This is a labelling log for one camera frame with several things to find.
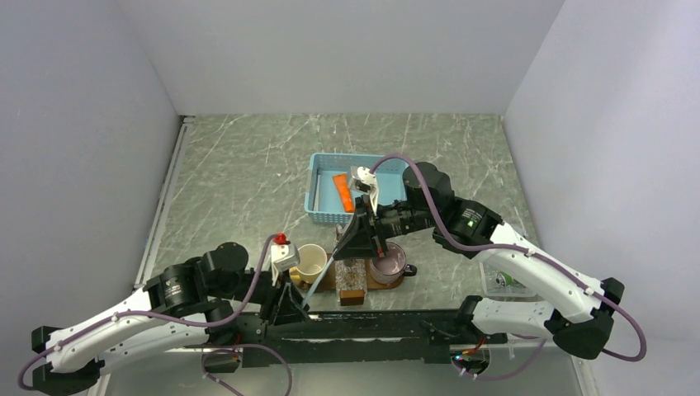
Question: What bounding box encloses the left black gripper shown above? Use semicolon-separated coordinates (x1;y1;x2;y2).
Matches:
209;261;311;326

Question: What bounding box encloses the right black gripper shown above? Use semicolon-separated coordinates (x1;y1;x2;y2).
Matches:
333;192;438;258

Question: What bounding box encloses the light blue toothbrush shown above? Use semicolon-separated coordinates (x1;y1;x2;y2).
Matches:
301;254;334;307

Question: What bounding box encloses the clear holder with brown ends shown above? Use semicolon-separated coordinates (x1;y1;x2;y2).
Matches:
334;259;367;307

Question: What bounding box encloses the mauve ceramic cup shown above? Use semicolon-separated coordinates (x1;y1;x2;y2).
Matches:
369;242;418;285

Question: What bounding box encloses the brown oval wooden tray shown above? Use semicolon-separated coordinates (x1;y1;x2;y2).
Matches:
296;260;404;291

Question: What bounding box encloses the yellow ceramic mug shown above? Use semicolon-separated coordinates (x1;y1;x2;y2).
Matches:
290;244;328;285

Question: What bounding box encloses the light blue plastic basket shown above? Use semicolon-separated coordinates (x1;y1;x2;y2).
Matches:
304;153;408;225

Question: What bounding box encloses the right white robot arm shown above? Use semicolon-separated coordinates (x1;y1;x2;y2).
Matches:
333;162;624;360

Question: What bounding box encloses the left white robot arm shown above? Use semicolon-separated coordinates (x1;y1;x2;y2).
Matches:
18;235;309;395

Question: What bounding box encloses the orange toothpaste tube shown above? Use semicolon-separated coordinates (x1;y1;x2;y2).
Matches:
332;173;354;213

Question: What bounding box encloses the clear plastic container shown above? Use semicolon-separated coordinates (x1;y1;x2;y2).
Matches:
480;262;537;299

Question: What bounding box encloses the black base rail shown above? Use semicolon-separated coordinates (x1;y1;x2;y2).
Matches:
234;309;508;368

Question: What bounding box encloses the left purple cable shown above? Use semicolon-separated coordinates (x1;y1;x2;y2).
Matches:
17;234;281;392

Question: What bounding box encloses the purple cable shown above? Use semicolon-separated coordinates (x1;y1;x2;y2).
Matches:
369;153;649;383
17;234;281;392

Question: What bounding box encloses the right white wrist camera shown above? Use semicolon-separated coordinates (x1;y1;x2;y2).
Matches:
348;166;379;213

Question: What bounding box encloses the aluminium frame rail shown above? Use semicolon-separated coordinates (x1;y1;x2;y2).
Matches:
133;115;196;290

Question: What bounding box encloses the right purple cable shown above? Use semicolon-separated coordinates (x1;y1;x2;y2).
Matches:
369;153;649;383

